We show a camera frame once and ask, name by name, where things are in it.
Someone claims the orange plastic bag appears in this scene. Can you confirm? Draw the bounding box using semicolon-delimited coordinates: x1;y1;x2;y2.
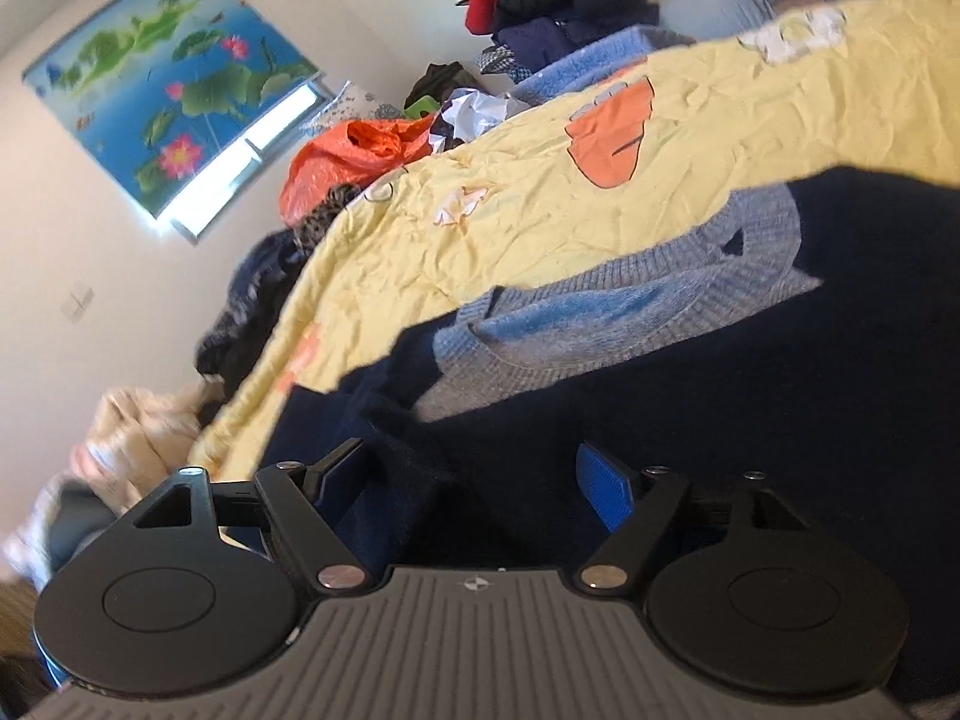
279;116;440;230

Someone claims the leopard print cloth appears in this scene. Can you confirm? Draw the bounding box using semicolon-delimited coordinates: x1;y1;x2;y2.
289;181;365;260

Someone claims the black and white patterned cloth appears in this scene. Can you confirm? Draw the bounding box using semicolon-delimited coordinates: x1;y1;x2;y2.
476;45;527;80

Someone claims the beige cloth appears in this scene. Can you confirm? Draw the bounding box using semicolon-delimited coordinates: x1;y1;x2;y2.
71;382;220;511

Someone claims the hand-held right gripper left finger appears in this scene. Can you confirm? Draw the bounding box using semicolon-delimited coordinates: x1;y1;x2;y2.
124;439;372;595

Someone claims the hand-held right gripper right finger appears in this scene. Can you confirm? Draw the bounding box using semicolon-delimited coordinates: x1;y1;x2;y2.
576;442;815;601

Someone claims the navy and grey knit sweater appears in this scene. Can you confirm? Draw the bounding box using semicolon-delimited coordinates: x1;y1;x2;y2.
259;165;960;702

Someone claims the navy garment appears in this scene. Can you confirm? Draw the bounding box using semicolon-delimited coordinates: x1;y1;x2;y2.
491;15;601;67

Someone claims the dark patterned cloth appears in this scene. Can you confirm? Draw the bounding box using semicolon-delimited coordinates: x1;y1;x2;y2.
196;229;316;406

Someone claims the light blue towel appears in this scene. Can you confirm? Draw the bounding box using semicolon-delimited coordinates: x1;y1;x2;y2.
514;26;698;107

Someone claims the lotus print window blind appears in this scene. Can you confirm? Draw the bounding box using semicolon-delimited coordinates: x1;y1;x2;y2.
22;0;327;222

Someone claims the yellow printed bed sheet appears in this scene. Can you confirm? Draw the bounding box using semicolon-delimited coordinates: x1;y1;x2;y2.
187;0;960;481

